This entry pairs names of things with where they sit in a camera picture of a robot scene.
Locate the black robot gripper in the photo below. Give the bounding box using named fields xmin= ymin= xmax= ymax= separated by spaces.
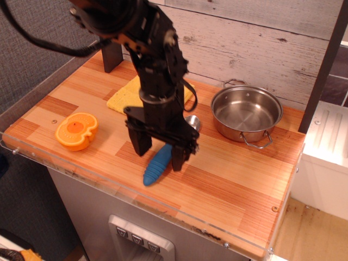
xmin=123 ymin=97 xmax=199 ymax=171

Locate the blue handled metal spoon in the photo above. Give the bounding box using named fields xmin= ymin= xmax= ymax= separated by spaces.
xmin=142 ymin=115 xmax=201 ymax=187

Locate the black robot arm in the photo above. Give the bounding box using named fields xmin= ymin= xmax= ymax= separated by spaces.
xmin=73 ymin=1 xmax=199 ymax=171

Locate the yellow folded cloth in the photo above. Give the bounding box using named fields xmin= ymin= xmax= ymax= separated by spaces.
xmin=107 ymin=76 xmax=178 ymax=114

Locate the orange half toy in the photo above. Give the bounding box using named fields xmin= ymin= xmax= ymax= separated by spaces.
xmin=55 ymin=113 xmax=98 ymax=151

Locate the stainless steel pot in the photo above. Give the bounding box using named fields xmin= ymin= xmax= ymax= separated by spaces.
xmin=210 ymin=78 xmax=283 ymax=149

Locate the grey toy fridge cabinet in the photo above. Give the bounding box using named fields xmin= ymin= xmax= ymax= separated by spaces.
xmin=49 ymin=169 xmax=247 ymax=260

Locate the clear acrylic table guard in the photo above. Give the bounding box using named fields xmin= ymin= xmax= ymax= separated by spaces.
xmin=1 ymin=52 xmax=305 ymax=260

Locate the silver dispenser button panel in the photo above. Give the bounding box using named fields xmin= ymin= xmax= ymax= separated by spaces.
xmin=108 ymin=215 xmax=176 ymax=260

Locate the white toy sink counter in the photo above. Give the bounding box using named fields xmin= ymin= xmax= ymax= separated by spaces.
xmin=291 ymin=101 xmax=347 ymax=219

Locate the yellow object bottom left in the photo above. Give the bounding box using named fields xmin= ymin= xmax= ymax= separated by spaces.
xmin=0 ymin=247 xmax=44 ymax=261

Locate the dark vertical post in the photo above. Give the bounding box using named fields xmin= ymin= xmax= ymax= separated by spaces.
xmin=298 ymin=0 xmax=347 ymax=134

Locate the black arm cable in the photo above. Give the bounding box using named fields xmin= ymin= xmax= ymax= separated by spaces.
xmin=0 ymin=0 xmax=198 ymax=112

